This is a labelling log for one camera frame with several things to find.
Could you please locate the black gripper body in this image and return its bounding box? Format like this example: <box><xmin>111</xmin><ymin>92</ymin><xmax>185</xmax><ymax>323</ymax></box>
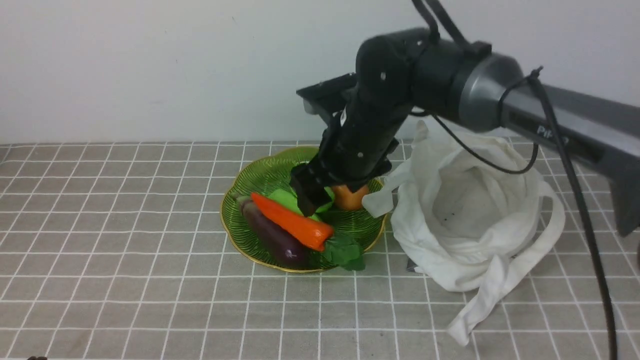
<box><xmin>314</xmin><ymin>85</ymin><xmax>413</xmax><ymax>187</ymax></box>

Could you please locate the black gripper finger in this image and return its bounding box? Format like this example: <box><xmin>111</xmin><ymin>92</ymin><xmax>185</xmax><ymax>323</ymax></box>
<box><xmin>290</xmin><ymin>159</ymin><xmax>337</xmax><ymax>217</ymax></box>

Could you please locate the orange toy carrot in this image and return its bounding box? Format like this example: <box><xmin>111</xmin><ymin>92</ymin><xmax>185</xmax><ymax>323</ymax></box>
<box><xmin>250</xmin><ymin>193</ymin><xmax>366</xmax><ymax>271</ymax></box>

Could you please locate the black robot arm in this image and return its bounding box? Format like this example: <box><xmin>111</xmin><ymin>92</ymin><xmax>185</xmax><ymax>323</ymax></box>
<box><xmin>290</xmin><ymin>28</ymin><xmax>640</xmax><ymax>237</ymax></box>

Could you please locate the white cloth bag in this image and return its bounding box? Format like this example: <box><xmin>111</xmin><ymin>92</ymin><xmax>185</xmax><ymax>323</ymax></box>
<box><xmin>362</xmin><ymin>120</ymin><xmax>566</xmax><ymax>346</ymax></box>

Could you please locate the green toy cucumber back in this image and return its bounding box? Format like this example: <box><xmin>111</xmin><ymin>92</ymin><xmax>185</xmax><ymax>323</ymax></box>
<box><xmin>317</xmin><ymin>187</ymin><xmax>336</xmax><ymax>214</ymax></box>

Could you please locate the green toy cucumber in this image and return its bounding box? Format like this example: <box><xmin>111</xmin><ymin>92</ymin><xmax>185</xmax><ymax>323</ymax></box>
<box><xmin>267</xmin><ymin>188</ymin><xmax>303</xmax><ymax>215</ymax></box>
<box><xmin>317</xmin><ymin>187</ymin><xmax>336</xmax><ymax>214</ymax></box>

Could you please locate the green toy cucumber front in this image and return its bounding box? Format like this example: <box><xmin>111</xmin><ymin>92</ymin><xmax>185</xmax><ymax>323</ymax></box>
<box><xmin>267</xmin><ymin>188</ymin><xmax>303</xmax><ymax>215</ymax></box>

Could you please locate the brown toy potato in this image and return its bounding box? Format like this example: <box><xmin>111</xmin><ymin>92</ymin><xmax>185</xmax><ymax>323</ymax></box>
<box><xmin>331</xmin><ymin>185</ymin><xmax>370</xmax><ymax>211</ymax></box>

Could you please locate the green glass leaf plate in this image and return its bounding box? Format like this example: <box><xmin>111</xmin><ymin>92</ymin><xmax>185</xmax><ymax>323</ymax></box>
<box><xmin>220</xmin><ymin>146</ymin><xmax>387</xmax><ymax>274</ymax></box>

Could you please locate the purple toy eggplant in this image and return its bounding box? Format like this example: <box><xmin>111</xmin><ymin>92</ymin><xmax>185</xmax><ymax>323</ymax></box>
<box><xmin>230</xmin><ymin>193</ymin><xmax>310</xmax><ymax>269</ymax></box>

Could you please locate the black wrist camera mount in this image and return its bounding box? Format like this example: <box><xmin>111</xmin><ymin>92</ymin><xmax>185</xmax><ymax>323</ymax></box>
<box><xmin>295</xmin><ymin>72</ymin><xmax>357</xmax><ymax>125</ymax></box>

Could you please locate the black cable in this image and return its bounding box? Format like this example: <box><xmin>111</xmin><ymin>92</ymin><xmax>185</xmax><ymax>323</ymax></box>
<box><xmin>412</xmin><ymin>0</ymin><xmax>618</xmax><ymax>360</ymax></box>

